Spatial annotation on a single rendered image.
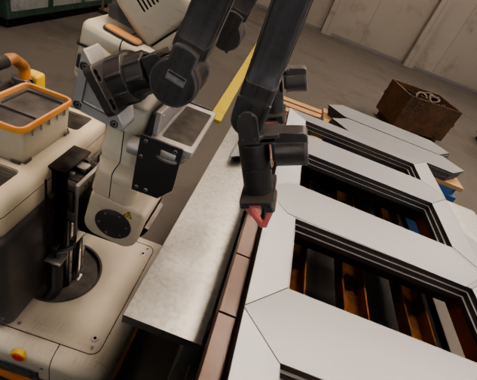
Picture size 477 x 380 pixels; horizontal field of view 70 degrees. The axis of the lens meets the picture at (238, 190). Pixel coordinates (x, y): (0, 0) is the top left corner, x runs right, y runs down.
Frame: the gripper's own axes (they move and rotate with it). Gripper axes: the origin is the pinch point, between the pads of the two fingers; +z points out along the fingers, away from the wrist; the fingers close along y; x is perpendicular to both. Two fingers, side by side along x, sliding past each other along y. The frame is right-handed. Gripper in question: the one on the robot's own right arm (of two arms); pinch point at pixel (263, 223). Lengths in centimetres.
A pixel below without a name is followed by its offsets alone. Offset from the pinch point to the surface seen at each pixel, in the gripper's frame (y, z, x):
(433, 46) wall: 1079, 215, -373
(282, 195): 32.3, 15.0, -1.7
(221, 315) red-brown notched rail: -12.7, 14.4, 8.8
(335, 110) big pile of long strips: 139, 29, -26
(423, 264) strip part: 24, 35, -43
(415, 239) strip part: 35, 35, -43
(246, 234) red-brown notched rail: 13.9, 15.2, 7.3
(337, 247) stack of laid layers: 21.4, 26.6, -17.5
